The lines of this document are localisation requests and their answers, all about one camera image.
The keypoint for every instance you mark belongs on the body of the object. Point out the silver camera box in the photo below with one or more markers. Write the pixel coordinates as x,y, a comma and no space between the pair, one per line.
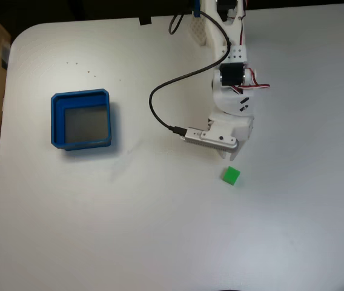
214,141

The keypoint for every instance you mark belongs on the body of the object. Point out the blue square box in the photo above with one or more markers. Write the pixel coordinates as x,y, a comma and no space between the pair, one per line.
57,121

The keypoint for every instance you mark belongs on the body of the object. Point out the white perforated base plate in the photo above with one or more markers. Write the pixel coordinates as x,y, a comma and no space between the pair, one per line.
199,30

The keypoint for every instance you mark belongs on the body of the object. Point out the blue table clamp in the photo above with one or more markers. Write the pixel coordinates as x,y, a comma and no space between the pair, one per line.
196,9

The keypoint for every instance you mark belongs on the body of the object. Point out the green cube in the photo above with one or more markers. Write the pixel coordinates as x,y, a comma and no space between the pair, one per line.
231,175

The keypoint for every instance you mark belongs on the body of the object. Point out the black tape piece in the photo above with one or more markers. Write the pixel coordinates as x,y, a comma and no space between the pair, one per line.
145,21

